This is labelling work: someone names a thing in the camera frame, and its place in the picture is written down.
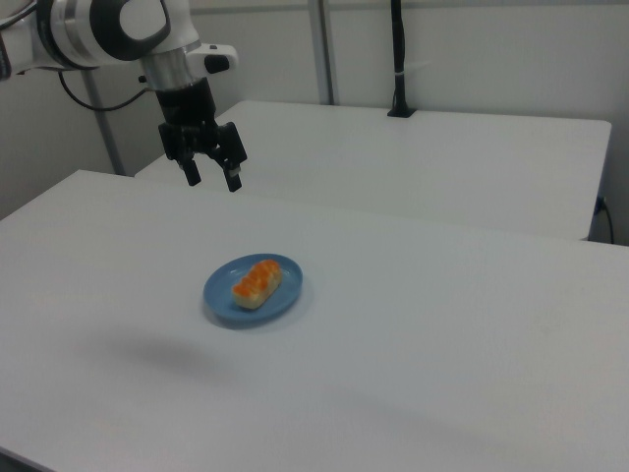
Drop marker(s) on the grey metal partition post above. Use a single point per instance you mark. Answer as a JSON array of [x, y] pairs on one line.
[[324, 49], [105, 123]]

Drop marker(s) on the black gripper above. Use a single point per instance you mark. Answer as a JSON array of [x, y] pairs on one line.
[[189, 115]]

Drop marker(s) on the white table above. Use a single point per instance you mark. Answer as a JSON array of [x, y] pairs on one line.
[[393, 162]]

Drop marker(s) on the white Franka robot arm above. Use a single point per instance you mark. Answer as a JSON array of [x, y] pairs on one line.
[[98, 29]]

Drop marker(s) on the orange glazed bread loaf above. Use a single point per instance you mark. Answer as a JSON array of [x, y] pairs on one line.
[[257, 284]]

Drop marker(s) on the blue oval plate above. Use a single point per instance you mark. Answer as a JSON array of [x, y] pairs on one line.
[[253, 290]]

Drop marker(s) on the black camera pole with base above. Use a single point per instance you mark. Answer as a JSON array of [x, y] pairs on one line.
[[400, 59]]

